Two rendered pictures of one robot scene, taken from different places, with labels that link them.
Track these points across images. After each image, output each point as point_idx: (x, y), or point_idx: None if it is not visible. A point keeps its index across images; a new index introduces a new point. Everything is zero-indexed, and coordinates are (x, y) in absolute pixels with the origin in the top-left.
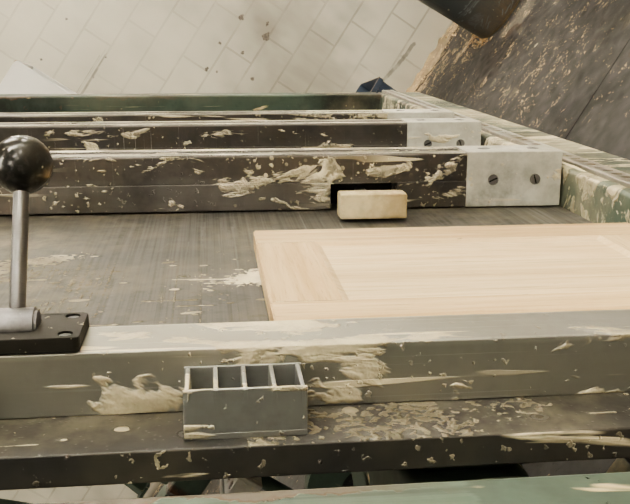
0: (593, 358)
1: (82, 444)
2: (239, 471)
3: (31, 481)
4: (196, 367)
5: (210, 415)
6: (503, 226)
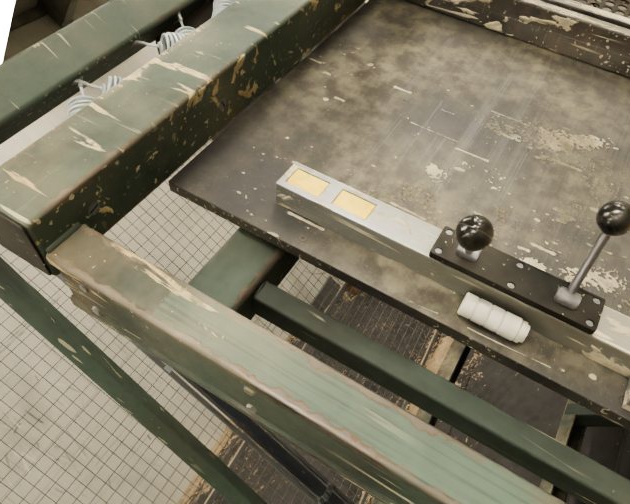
0: None
1: (571, 380)
2: None
3: (540, 382)
4: None
5: None
6: None
